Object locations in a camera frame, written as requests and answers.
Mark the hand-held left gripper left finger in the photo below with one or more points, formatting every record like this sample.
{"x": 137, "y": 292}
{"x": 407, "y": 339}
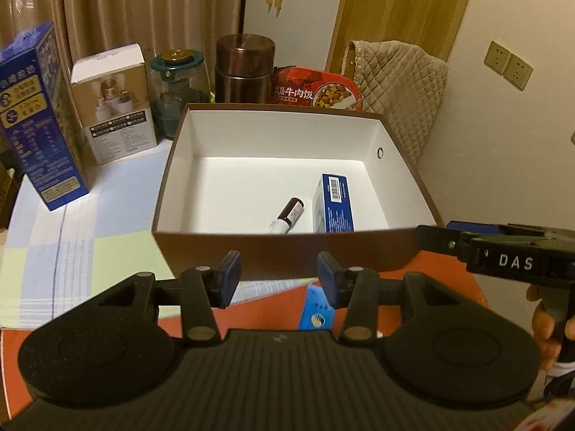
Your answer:
{"x": 231, "y": 274}

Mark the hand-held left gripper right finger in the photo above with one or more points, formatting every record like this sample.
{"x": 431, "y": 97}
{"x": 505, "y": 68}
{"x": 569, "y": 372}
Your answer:
{"x": 327, "y": 274}

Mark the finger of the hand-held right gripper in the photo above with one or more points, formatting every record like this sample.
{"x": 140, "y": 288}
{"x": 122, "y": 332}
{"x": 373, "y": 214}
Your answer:
{"x": 442, "y": 241}
{"x": 476, "y": 227}

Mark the brown storage box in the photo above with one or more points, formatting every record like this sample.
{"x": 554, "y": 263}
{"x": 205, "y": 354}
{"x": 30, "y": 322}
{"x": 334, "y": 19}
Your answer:
{"x": 278, "y": 253}

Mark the person's right hand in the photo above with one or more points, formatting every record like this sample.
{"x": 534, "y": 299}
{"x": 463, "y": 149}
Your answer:
{"x": 543, "y": 327}

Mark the blue cream tube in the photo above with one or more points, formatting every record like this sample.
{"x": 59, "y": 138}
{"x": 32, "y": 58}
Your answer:
{"x": 314, "y": 314}

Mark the red printed cardboard sheet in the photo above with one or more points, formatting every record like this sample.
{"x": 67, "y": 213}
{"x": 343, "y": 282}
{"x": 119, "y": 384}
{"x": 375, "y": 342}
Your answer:
{"x": 269, "y": 314}

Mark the small blue box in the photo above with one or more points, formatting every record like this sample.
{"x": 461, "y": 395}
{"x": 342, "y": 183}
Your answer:
{"x": 334, "y": 206}

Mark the small brown bottle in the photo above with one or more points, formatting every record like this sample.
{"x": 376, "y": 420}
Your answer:
{"x": 289, "y": 213}

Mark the checkered tablecloth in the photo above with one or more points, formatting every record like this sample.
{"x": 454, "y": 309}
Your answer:
{"x": 90, "y": 256}

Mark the beige quilted cloth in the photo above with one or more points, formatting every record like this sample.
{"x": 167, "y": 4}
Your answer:
{"x": 400, "y": 85}

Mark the green glass jar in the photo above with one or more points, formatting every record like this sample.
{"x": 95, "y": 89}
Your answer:
{"x": 173, "y": 98}

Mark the red instant rice box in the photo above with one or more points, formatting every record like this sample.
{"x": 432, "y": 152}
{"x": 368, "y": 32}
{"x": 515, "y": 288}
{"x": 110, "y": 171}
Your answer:
{"x": 305, "y": 85}

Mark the brown metal canister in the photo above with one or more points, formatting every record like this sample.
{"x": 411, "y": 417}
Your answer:
{"x": 245, "y": 72}

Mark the white product box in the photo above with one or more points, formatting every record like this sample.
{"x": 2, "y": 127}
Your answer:
{"x": 117, "y": 98}

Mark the tall blue carton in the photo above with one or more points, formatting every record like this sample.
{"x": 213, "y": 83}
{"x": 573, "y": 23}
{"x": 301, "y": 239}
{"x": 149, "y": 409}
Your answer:
{"x": 36, "y": 134}

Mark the beige curtain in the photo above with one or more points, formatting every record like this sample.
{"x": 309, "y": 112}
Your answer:
{"x": 134, "y": 0}

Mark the wall socket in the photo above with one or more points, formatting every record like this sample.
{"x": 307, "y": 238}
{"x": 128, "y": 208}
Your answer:
{"x": 517, "y": 72}
{"x": 495, "y": 56}

